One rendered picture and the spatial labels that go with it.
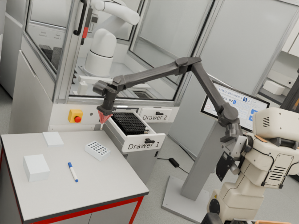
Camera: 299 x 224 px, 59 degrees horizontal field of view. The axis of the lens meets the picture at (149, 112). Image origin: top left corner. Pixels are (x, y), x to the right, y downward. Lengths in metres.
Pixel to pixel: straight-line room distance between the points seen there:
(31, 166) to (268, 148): 1.09
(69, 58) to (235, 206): 1.20
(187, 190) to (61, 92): 1.64
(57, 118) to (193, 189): 1.55
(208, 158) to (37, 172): 1.61
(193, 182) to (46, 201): 1.66
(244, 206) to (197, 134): 1.95
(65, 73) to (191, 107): 2.21
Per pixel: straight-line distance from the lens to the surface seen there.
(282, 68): 5.04
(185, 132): 3.54
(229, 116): 1.36
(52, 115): 1.64
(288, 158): 1.45
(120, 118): 1.72
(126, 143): 1.52
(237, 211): 1.62
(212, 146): 2.43
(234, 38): 3.19
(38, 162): 1.36
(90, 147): 1.55
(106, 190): 1.37
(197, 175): 2.59
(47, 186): 1.32
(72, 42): 1.48
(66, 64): 1.51
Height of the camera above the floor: 1.67
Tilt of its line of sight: 23 degrees down
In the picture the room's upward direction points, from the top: 21 degrees clockwise
